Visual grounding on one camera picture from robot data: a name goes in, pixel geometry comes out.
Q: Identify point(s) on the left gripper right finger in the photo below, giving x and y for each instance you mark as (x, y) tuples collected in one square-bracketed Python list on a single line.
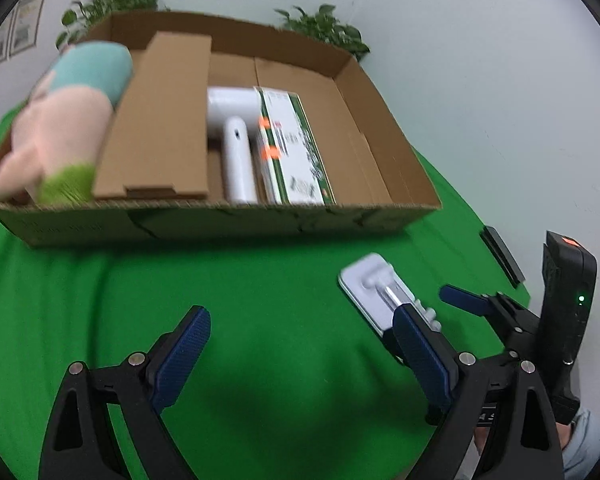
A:
[(522, 442)]

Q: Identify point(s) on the pink teal plush pig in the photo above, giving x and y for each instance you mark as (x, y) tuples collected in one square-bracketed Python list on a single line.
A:
[(56, 139)]

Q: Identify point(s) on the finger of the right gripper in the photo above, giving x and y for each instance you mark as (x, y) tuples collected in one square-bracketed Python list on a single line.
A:
[(464, 300)]

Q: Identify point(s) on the white wall hook plate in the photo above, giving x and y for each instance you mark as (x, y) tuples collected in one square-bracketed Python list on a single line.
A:
[(376, 290)]

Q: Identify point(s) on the potted green plant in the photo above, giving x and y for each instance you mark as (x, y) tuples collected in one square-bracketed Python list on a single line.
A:
[(81, 16), (324, 26)]

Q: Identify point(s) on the green table cloth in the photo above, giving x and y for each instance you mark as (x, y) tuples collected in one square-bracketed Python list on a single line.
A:
[(292, 384)]

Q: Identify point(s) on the large open cardboard tray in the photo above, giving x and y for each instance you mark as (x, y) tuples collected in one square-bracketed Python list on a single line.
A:
[(378, 182)]

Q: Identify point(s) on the grey blue right sleeve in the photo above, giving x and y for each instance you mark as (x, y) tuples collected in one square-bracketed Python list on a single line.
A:
[(580, 442)]

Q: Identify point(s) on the white hair dryer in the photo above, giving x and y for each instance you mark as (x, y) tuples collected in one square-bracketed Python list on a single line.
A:
[(233, 116)]

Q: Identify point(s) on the black flat device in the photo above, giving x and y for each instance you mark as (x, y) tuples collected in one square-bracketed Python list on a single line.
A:
[(502, 255)]

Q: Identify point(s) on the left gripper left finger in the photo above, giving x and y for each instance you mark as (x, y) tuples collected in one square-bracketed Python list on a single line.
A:
[(80, 443)]

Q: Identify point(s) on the long brown cardboard box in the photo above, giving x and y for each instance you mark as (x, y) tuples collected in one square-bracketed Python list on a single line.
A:
[(157, 144)]

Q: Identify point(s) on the right potted green plant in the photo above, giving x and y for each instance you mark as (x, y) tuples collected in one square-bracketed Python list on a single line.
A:
[(324, 26)]

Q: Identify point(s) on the framed certificates on wall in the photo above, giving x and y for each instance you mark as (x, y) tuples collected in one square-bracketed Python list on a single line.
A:
[(19, 31)]

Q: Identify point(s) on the white green medicine box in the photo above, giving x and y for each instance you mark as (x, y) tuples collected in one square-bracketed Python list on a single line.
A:
[(292, 168)]

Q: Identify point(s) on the left potted green plant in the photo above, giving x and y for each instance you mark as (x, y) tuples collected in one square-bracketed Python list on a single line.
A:
[(81, 16)]

